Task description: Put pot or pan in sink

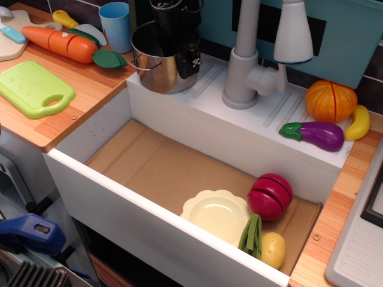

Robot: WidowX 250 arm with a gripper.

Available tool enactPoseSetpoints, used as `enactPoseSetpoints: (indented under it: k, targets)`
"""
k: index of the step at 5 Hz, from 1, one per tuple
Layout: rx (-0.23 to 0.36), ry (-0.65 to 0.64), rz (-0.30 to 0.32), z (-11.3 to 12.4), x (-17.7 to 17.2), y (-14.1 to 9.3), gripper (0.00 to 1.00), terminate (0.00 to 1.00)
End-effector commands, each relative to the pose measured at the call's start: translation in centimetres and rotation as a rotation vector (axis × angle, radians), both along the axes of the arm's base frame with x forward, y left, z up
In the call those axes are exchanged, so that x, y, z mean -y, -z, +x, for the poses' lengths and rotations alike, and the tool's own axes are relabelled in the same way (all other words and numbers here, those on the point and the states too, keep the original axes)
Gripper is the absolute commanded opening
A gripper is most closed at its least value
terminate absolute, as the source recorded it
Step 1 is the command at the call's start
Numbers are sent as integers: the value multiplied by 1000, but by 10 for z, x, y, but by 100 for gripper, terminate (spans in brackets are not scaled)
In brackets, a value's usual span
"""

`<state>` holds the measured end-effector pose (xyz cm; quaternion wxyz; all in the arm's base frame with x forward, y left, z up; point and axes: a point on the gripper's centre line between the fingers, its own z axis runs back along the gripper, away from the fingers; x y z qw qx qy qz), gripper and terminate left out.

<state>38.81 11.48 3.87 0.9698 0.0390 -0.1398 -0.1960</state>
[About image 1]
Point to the yellow toy banana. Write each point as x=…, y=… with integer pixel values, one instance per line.
x=361, y=124

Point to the orange toy pumpkin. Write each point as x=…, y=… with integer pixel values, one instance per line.
x=330, y=102

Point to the blue plastic cup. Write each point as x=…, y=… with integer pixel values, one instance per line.
x=115, y=19

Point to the green felt leaves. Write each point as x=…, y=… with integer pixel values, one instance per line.
x=251, y=237

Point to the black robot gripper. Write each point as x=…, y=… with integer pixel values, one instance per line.
x=175, y=27

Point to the purple toy eggplant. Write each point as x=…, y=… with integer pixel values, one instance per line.
x=327, y=136

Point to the blue clamp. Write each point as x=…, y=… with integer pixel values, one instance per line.
x=33, y=233

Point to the red wooden toy onion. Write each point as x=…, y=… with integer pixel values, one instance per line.
x=270, y=196

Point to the blue handled toy knife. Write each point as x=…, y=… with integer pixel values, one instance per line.
x=8, y=30

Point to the green plastic cutting board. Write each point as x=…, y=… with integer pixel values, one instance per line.
x=35, y=91

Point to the grey toy faucet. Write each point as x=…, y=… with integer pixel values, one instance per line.
x=246, y=78

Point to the white toy sink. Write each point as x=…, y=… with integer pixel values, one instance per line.
x=247, y=140

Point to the stainless steel pot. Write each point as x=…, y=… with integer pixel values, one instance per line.
x=156, y=72

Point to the orange wooden toy carrot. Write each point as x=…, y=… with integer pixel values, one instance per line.
x=74, y=47

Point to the cream scalloped plate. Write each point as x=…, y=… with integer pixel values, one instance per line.
x=219, y=212

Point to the black finned metal block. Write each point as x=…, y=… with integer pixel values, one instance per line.
x=33, y=275

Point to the yellow toy potato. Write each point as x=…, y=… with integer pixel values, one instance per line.
x=273, y=249

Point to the brown cardboard sheet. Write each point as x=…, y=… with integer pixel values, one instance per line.
x=169, y=173

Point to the yellow handled toy knife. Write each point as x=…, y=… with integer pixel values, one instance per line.
x=62, y=17

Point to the white faucet spray head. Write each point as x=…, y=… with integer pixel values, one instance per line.
x=293, y=44

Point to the green toy cucumber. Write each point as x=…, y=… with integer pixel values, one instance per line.
x=84, y=35

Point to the white toy stove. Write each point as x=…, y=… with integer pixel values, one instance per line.
x=357, y=257

